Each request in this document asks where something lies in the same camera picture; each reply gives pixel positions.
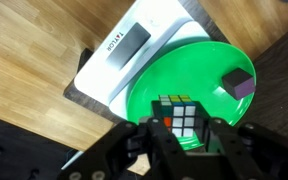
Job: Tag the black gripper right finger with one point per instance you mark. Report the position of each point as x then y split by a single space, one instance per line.
237 156

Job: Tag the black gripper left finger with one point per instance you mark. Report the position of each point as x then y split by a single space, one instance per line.
157 156

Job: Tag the Rubik's cube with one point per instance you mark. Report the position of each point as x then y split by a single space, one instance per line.
180 115

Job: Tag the dark purple cube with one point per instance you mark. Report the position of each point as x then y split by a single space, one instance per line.
239 83

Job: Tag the green plate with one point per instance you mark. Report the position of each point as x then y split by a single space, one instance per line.
190 73

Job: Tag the dark wooden divider board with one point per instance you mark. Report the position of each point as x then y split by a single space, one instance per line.
280 93

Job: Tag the small black stool table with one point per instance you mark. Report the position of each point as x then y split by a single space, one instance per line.
85 100

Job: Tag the white kitchen scale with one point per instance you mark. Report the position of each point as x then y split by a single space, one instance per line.
117 63

